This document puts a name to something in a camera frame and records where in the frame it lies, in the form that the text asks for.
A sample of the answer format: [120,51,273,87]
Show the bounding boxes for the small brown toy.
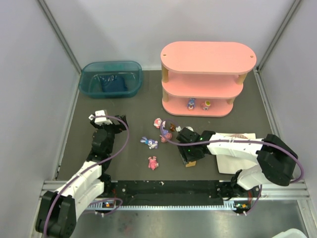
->
[169,123,176,132]

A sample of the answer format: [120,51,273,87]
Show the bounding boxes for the purple bunny toy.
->
[140,137,158,149]

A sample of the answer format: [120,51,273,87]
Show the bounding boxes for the strawberry bear cake toy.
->
[185,161,197,168]

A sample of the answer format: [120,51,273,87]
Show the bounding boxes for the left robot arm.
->
[35,110,129,238]

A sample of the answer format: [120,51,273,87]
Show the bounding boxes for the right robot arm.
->
[176,127,298,192]

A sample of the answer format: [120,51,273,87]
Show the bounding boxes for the blue bear toy on shelf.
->
[187,98,196,111]

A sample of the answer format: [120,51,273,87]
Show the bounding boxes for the pink yellow toy on shelf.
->
[201,100,211,111]

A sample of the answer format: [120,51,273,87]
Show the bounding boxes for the pink three-tier shelf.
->
[160,41,257,117]

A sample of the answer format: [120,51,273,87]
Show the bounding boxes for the purple figure on pink base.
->
[160,126,172,143]

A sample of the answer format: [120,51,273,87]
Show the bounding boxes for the pink pig toy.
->
[148,156,159,170]

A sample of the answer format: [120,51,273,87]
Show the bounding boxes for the pink haired girl toy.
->
[154,118,166,129]

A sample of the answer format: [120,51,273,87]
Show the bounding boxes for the white square plate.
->
[216,133,257,175]

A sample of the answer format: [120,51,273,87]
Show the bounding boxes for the teal plastic bin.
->
[78,60,144,99]

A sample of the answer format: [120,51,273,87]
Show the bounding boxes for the red patterned bowl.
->
[230,133,248,139]

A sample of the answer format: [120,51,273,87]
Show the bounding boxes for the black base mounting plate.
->
[97,180,260,205]

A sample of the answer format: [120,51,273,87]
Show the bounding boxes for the white container corner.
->
[272,228,307,238]

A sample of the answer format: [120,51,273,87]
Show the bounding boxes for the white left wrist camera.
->
[89,110,112,125]

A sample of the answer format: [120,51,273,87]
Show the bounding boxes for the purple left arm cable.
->
[43,115,130,236]

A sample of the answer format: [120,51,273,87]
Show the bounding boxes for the white slotted cable duct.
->
[83,200,251,212]

